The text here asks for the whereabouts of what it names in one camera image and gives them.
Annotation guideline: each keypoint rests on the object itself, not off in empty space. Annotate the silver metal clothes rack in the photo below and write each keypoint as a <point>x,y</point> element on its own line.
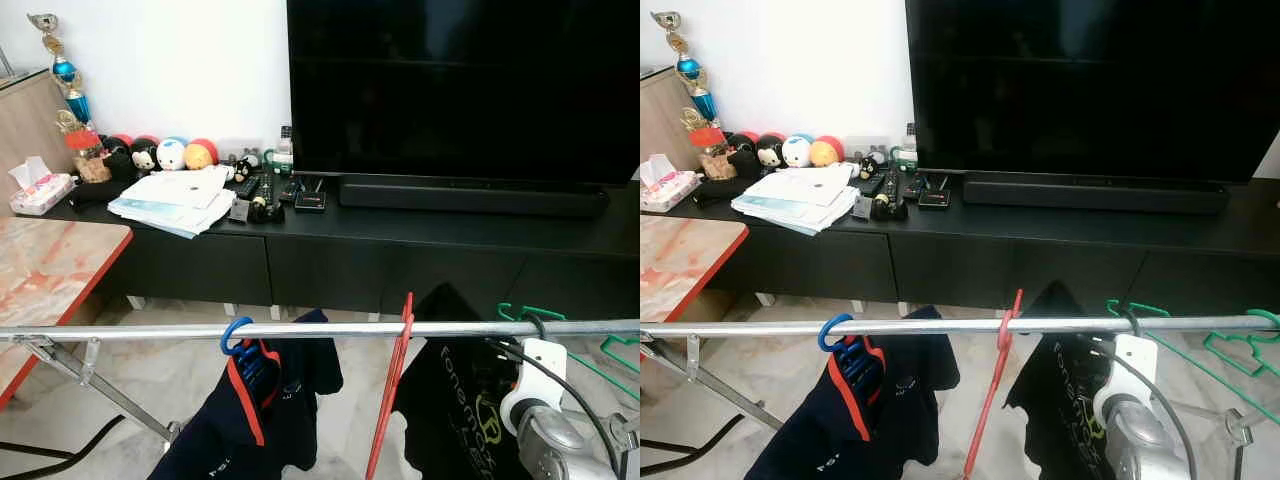
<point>300,329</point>
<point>900,326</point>

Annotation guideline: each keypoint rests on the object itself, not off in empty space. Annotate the black shirt with green logo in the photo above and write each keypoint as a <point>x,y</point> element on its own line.
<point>450,400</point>
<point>1060,400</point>

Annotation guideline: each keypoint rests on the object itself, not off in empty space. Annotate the small black set-top box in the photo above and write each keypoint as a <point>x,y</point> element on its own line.
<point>934,199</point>
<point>310,202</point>

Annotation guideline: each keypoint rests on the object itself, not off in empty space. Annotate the red plastic hanger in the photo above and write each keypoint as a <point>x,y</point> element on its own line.
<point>995,380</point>
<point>395,370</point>

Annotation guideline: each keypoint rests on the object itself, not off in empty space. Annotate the pink tissue box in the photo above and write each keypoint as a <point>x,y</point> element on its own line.
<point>668,192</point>
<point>40,195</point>

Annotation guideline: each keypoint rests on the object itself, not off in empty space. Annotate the black remote control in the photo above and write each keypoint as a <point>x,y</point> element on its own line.
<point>869,184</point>
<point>247,187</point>

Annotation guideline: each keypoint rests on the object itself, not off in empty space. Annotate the small panda figurine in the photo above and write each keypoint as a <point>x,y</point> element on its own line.
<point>873,165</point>
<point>245,167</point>

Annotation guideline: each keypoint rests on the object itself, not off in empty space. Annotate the stack of white papers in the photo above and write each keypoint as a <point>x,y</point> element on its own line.
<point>170,195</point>
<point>795,192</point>

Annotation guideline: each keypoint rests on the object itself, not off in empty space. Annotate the glass jar with red lid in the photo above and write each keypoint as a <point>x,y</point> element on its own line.
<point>88,165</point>
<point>715,160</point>

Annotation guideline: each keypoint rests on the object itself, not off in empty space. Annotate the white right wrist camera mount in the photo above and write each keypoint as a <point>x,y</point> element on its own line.
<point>540,375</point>
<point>1130,370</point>

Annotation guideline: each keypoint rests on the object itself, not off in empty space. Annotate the black soundbar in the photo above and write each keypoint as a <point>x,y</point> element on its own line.
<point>1090,196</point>

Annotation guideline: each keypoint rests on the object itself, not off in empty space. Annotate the black tape dispenser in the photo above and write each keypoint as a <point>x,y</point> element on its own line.
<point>888,207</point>
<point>266,210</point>

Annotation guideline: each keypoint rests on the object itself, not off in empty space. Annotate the green plastic hanger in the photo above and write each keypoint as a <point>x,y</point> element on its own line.
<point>1265,314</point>
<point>503,312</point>

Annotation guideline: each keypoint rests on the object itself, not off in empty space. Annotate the navy shirt with red collar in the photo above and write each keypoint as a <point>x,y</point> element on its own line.
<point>900,400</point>
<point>290,400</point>

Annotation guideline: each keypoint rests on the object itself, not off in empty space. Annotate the blue plastic hanger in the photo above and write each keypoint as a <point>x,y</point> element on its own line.
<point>228,335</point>
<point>826,332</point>

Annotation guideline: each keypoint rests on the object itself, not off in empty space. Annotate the white round plush toy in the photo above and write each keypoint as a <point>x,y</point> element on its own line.
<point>172,155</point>
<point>798,151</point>

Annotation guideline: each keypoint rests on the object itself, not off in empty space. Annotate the black TV console cabinet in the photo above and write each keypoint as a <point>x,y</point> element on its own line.
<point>1050,270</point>
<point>400,270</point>

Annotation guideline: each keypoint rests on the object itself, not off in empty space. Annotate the black flat screen television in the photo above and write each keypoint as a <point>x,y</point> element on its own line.
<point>450,90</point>
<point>1080,90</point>

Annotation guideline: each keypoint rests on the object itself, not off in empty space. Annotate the gold and blue trophy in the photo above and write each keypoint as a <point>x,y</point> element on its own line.
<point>703,103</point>
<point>77,105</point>

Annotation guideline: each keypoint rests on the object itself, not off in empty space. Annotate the light wood sideboard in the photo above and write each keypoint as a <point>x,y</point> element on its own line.
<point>665,120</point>
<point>25,125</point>

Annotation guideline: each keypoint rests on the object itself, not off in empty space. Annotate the clear plastic bottle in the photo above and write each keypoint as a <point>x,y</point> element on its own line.
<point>909,150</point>
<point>284,155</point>

